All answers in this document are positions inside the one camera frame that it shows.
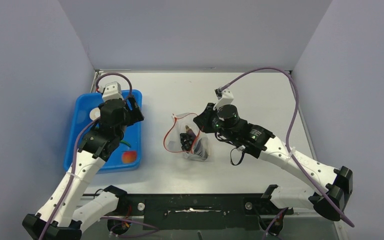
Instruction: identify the purple toy eggplant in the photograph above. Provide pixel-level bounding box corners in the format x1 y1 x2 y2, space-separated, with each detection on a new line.
191 139 209 161

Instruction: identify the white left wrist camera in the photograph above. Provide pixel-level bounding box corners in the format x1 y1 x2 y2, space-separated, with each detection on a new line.
101 81 124 102

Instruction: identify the red yellow toy peach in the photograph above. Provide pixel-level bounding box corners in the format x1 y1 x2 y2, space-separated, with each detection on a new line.
121 150 138 164

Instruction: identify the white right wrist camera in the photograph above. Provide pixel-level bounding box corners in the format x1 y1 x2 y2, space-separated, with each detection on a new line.
213 87 234 111

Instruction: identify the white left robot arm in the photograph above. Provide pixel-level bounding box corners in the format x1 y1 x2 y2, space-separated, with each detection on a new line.
22 94 144 240

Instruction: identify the clear zip top bag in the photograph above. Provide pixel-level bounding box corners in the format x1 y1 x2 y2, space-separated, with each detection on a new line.
163 112 211 162

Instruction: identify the black toy grape bunch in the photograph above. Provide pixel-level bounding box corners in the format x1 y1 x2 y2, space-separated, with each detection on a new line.
179 125 197 153

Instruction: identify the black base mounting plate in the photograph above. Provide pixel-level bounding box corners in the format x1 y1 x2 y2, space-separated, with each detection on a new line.
113 193 281 231

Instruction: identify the green toy chili pepper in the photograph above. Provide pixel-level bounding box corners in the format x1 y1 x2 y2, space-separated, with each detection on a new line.
120 140 132 148

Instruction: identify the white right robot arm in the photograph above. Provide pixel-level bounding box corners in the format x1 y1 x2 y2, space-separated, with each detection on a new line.
193 103 353 222

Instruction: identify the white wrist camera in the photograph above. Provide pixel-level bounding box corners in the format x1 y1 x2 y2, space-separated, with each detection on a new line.
213 87 234 111
101 81 124 102

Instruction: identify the white round toy slice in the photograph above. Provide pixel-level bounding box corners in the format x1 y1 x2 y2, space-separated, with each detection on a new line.
89 107 101 121

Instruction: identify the blue plastic bin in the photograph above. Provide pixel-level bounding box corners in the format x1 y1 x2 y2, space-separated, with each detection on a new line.
63 92 142 174

